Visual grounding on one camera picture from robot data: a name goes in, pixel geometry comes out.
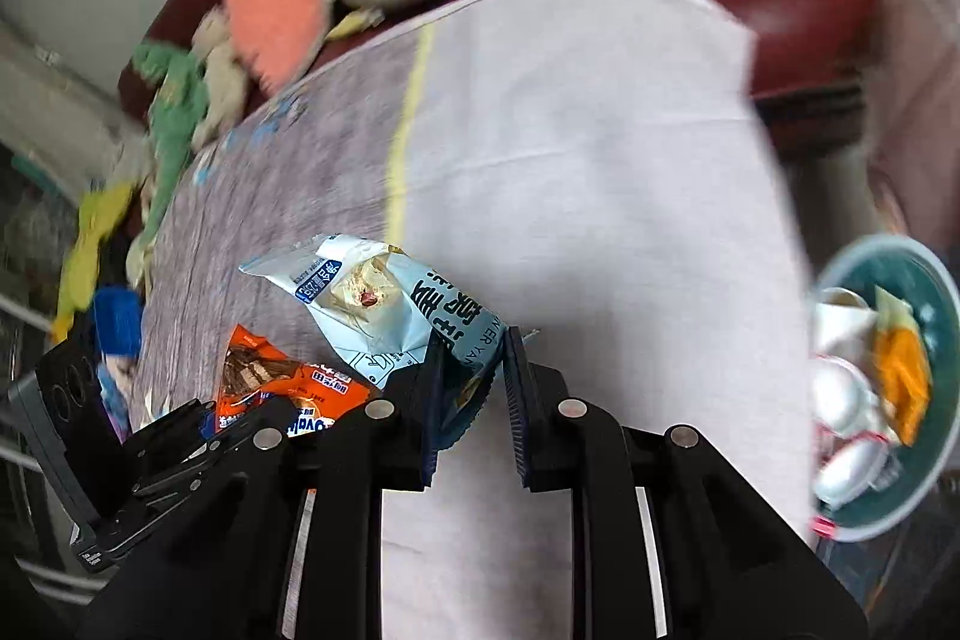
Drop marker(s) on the beige doll plush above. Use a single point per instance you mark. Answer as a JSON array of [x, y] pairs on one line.
[[221, 78]]

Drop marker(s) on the teal trash bin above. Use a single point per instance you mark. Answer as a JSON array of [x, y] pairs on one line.
[[862, 269]]

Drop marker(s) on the blue plastic tray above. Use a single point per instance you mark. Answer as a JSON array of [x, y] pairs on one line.
[[118, 317]]

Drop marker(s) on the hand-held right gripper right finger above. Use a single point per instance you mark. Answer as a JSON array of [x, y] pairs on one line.
[[519, 415]]

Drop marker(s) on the light green dinosaur plush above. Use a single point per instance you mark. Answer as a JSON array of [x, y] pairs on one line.
[[176, 115]]

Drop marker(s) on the white cup orange foil lid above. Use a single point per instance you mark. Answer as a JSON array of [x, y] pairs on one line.
[[904, 370]]

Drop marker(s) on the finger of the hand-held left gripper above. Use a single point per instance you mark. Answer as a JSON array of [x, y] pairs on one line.
[[180, 426], [187, 471]]

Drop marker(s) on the clear plastic bag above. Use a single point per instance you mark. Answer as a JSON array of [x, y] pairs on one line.
[[840, 400]]

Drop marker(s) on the light blue snack packet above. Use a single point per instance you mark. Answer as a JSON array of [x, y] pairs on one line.
[[397, 310]]

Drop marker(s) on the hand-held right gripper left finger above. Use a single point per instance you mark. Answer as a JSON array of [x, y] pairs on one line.
[[433, 415]]

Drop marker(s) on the pink plaid bedding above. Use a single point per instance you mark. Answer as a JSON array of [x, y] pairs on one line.
[[922, 123]]

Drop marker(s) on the orange snack packet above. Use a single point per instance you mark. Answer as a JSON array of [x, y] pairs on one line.
[[300, 385]]

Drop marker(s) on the white paper towel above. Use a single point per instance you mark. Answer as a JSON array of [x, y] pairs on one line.
[[840, 325]]

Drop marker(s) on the yellow plush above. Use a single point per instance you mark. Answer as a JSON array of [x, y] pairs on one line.
[[90, 235]]

